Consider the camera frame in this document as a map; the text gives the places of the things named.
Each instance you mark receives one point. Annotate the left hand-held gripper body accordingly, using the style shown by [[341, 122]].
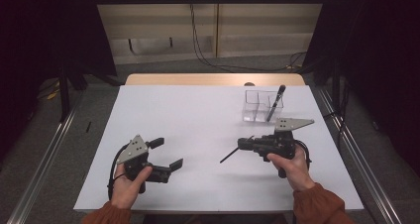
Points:
[[133, 149]]

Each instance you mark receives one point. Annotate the person's left hand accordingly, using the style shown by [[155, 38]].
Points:
[[125, 191]]

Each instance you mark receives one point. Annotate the beige vertical wall conduit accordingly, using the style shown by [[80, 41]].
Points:
[[217, 25]]

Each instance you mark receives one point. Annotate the small brown round object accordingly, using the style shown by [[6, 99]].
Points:
[[249, 84]]

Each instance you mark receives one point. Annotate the white table sheet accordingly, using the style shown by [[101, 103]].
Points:
[[198, 118]]

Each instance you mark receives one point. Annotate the black curtain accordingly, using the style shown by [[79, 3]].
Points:
[[379, 35], [33, 35]]

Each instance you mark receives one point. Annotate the clear acrylic organizer box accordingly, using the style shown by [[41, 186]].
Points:
[[252, 111]]

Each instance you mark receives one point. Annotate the person's right hand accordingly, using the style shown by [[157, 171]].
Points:
[[295, 171]]

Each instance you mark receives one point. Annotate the small black stick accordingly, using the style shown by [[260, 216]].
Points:
[[88, 127]]

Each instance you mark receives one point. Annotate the black stand post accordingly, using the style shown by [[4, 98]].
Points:
[[64, 98]]

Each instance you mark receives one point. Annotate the thick black pen silver band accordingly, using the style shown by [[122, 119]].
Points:
[[280, 93]]

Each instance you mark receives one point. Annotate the thin black pen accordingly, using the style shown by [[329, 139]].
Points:
[[228, 157]]

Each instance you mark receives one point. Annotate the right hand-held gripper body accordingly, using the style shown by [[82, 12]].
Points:
[[275, 144]]

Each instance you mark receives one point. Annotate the metal floor rail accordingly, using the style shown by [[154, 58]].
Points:
[[371, 184], [43, 169]]

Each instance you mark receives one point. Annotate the black wall bracket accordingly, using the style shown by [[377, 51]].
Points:
[[131, 46], [171, 41]]

